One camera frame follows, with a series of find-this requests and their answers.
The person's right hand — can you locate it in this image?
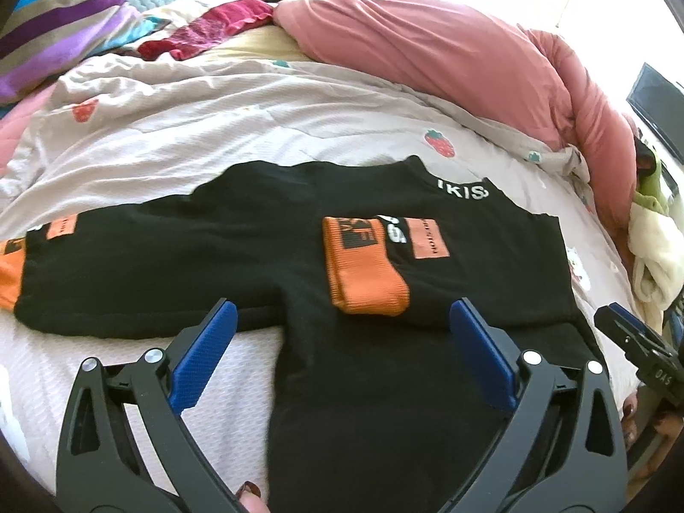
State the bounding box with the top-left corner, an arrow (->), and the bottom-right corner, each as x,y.
621,389 -> 684,468

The striped colourful blanket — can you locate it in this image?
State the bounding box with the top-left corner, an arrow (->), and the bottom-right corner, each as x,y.
0,0 -> 145,113

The dark cloth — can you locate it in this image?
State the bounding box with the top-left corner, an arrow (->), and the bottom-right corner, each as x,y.
635,138 -> 663,173

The person's left hand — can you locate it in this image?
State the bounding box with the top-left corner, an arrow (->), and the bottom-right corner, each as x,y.
235,481 -> 271,513

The pink duvet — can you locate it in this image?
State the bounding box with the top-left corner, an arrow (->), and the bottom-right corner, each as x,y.
272,0 -> 642,241

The red velvet garment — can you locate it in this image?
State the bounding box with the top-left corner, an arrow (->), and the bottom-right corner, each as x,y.
136,0 -> 276,62

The green and white plush toy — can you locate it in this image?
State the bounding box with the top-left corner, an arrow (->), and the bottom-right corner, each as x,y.
628,168 -> 684,311

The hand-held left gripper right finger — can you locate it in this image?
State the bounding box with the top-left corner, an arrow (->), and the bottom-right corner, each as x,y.
435,298 -> 628,513

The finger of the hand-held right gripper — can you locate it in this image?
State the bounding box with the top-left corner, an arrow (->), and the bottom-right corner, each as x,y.
594,302 -> 669,364

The black monitor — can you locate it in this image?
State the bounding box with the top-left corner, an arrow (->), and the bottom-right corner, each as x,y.
625,62 -> 684,161

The strawberry print blanket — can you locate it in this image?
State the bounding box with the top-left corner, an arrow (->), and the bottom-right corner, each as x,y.
0,27 -> 637,492

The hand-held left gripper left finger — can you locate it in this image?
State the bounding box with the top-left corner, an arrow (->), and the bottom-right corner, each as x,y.
55,299 -> 268,513

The black sweater with orange cuffs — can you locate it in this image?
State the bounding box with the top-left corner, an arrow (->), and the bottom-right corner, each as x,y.
0,155 -> 610,513

